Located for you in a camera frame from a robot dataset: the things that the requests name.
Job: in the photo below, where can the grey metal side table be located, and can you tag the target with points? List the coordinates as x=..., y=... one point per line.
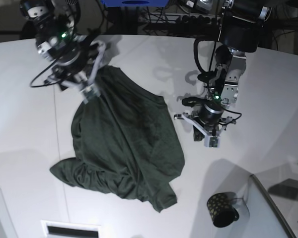
x=272, y=209

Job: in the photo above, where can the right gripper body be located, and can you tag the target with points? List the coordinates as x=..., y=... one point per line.
x=72, y=59

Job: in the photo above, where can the dark green t-shirt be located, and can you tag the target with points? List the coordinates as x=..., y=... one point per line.
x=125, y=143

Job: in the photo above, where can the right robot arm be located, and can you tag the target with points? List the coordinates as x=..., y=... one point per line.
x=47, y=24

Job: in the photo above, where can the black power strip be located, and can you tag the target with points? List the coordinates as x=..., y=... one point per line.
x=175, y=18

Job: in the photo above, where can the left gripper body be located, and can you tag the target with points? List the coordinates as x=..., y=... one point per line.
x=208, y=111

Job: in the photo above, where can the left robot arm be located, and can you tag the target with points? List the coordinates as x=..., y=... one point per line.
x=240, y=28

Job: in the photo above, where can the black mug with gold dots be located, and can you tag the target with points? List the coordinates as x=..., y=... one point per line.
x=221, y=210

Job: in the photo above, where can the blue box with oval hole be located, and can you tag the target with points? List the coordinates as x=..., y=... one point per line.
x=135, y=3

